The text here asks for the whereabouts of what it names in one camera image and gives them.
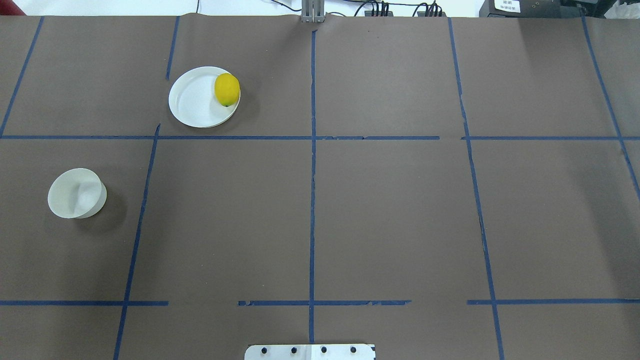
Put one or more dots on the yellow lemon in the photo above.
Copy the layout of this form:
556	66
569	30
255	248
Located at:
227	90

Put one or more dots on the white plate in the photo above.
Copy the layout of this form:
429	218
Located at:
192	101

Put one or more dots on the white bowl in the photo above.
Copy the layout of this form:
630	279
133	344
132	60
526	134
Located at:
78	193

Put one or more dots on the brown paper table cover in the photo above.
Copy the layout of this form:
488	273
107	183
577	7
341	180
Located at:
441	188

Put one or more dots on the black box with label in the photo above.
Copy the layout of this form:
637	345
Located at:
537	9

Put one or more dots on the aluminium frame post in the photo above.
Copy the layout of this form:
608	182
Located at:
313	11

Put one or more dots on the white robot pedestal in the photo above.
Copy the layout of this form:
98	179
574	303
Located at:
338	351

